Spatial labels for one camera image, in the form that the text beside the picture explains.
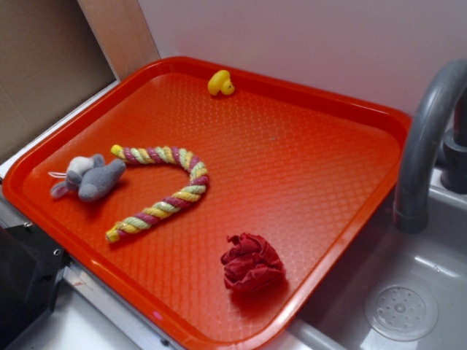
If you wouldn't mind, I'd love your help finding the crumpled red paper ball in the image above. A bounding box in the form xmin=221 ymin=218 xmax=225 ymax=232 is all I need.
xmin=220 ymin=233 xmax=286 ymax=293

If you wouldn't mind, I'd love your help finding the brown cardboard panel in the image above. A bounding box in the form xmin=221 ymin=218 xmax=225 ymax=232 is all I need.
xmin=1 ymin=1 xmax=115 ymax=161

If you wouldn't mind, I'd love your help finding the yellow rubber duck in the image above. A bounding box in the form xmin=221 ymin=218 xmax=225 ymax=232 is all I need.
xmin=208 ymin=70 xmax=235 ymax=96

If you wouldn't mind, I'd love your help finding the grey plastic toy sink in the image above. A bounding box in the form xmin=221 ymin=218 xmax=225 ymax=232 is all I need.
xmin=274 ymin=170 xmax=466 ymax=349

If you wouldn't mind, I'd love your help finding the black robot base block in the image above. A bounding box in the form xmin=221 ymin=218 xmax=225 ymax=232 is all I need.
xmin=1 ymin=225 xmax=66 ymax=349

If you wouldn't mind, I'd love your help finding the grey plush elephant toy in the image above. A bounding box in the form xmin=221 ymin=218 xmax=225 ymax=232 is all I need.
xmin=48 ymin=154 xmax=126 ymax=203

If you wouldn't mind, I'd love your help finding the light wooden board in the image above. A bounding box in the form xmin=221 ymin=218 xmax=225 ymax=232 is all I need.
xmin=78 ymin=0 xmax=161 ymax=81

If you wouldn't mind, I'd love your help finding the grey curved faucet spout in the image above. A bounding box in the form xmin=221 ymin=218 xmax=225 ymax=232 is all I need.
xmin=393 ymin=58 xmax=466 ymax=233

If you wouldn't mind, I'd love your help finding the round sink drain cover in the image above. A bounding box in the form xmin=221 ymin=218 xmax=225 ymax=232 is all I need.
xmin=363 ymin=283 xmax=439 ymax=342

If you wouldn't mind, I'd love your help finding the orange plastic tray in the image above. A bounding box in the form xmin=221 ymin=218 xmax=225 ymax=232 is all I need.
xmin=3 ymin=58 xmax=410 ymax=349

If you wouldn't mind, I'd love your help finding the dark grey faucet handle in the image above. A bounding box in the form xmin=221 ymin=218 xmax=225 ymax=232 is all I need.
xmin=441 ymin=91 xmax=466 ymax=195

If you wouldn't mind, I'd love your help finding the multicolour twisted rope toy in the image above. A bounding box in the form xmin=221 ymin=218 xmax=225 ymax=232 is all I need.
xmin=106 ymin=145 xmax=209 ymax=244

